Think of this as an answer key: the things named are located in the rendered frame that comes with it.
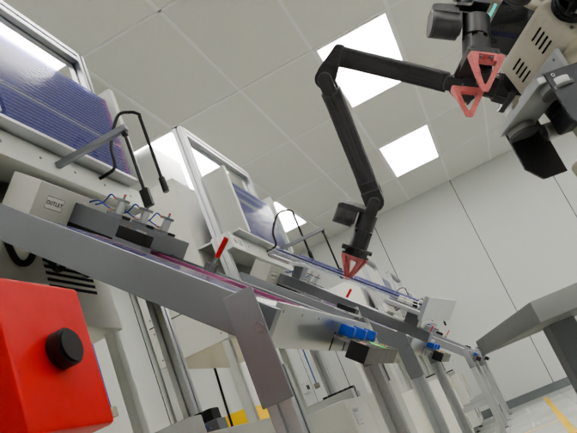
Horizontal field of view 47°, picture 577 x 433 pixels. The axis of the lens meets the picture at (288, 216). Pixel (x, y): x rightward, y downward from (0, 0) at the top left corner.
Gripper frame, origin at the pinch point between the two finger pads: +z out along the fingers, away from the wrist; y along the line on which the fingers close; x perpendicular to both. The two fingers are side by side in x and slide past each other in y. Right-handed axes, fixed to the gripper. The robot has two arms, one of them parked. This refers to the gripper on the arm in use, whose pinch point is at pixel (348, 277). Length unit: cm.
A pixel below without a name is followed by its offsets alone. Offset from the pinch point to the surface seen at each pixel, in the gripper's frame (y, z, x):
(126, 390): 42, 46, -34
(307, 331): 78, 5, 26
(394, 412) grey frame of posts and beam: 28.4, 24.3, 32.8
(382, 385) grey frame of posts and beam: 28.4, 19.4, 27.9
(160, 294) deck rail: 100, 5, 8
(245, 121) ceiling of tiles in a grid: -266, -66, -225
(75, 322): 131, 4, 21
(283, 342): 89, 6, 27
